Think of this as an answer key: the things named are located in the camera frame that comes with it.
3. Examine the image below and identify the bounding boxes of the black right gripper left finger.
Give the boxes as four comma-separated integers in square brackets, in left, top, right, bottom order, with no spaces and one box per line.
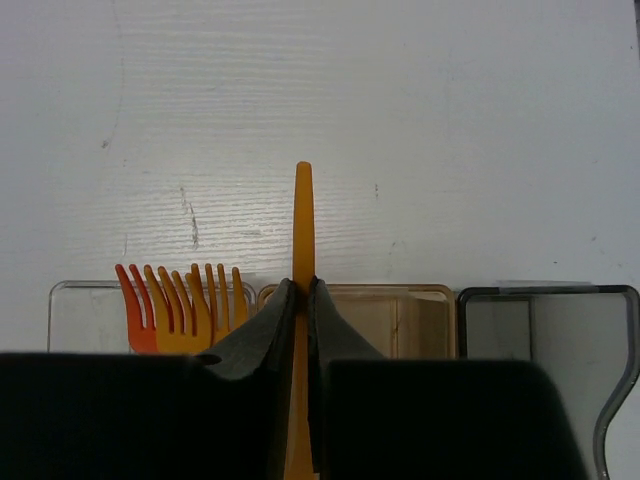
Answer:
[1,279,296,479]

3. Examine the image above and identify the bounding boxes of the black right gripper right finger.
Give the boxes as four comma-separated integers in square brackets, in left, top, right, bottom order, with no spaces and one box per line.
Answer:
[308,279,588,479]

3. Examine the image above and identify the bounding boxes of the yellow plastic knife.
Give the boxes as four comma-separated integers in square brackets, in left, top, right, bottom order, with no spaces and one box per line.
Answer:
[284,162,315,479]

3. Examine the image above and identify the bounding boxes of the small yellow plastic fork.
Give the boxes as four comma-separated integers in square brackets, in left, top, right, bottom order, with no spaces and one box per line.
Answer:
[186,263,253,348]

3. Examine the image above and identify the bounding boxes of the red-orange plastic fork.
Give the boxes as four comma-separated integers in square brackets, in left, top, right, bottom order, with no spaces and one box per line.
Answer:
[115,264,159,354]

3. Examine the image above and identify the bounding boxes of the orange translucent plastic container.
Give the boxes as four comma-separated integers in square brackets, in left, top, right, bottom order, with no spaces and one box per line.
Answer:
[256,282,457,361]

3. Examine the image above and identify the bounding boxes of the clear plastic container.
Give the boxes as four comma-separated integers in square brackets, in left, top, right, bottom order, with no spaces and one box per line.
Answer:
[47,279,256,354]

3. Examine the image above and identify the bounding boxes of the grey translucent plastic container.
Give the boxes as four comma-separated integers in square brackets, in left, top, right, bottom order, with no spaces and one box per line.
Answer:
[457,284,639,479]

